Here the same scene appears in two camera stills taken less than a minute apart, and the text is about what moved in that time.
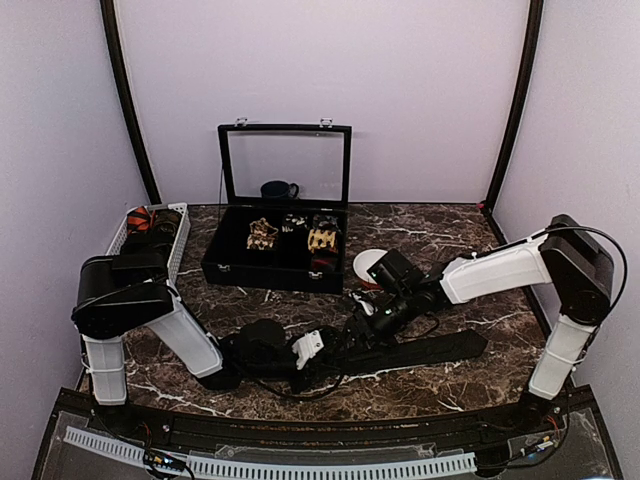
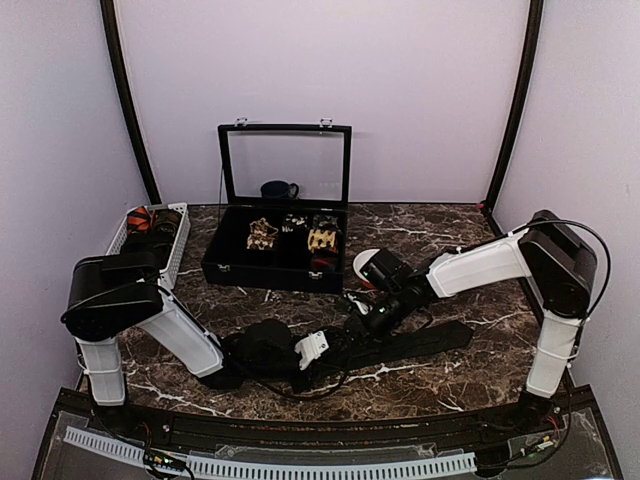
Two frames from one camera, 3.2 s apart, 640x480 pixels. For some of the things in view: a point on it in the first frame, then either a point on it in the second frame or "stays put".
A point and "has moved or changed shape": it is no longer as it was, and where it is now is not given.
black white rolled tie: x=295 y=225 stays put
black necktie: x=441 y=349 has moved or changed shape
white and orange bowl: x=365 y=261 stays put
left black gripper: x=313 y=372 stays put
